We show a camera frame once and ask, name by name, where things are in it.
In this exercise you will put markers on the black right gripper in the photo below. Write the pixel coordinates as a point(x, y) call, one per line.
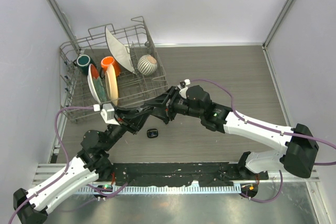
point(165, 112)

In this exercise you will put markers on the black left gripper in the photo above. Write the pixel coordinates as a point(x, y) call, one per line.
point(133, 119)

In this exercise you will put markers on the black earbud charging case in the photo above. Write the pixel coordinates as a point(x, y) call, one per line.
point(152, 133)

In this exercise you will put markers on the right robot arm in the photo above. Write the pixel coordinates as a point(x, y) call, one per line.
point(292, 149)

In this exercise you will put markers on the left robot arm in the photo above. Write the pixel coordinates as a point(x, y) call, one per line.
point(89, 165)

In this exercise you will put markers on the beige plate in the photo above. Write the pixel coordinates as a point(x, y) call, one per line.
point(111, 85)

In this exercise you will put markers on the striped grey white bowl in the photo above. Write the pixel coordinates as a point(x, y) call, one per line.
point(147, 65)

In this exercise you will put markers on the red teal floral plate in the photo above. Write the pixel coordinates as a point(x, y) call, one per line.
point(95, 85)

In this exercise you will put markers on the orange mug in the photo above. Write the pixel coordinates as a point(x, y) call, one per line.
point(106, 62)

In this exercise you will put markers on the white square plate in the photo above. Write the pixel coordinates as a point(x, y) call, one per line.
point(119, 51)

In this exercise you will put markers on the teal mug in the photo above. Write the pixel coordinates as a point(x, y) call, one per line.
point(83, 62)

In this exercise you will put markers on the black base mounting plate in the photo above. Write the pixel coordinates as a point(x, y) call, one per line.
point(180, 174)

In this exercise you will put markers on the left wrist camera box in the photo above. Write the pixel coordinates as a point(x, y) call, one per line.
point(107, 113)

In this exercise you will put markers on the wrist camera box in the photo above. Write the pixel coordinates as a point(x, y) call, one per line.
point(183, 87)
point(107, 113)

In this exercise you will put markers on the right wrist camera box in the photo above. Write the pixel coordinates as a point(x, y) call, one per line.
point(183, 87)

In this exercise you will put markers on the grey wire dish rack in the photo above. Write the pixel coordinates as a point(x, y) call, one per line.
point(134, 87)

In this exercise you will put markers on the white slotted cable duct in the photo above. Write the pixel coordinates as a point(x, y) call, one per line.
point(194, 188)

